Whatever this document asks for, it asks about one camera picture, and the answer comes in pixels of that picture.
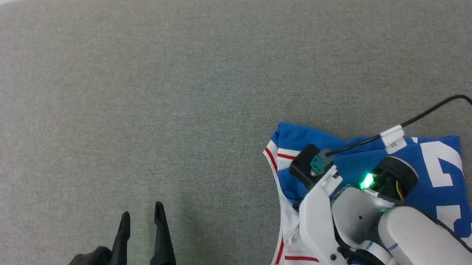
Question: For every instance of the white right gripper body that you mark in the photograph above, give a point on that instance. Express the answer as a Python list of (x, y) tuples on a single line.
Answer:
[(323, 223)]

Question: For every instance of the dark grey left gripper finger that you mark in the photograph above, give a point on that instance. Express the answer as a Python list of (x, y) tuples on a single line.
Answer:
[(160, 241), (122, 242)]

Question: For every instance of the blue white basketball jersey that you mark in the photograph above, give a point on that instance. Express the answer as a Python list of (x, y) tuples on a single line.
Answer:
[(352, 166)]

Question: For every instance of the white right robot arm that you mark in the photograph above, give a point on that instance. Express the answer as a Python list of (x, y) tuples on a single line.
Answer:
[(427, 244)]

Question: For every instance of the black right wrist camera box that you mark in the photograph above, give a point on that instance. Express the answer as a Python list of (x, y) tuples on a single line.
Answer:
[(306, 166)]

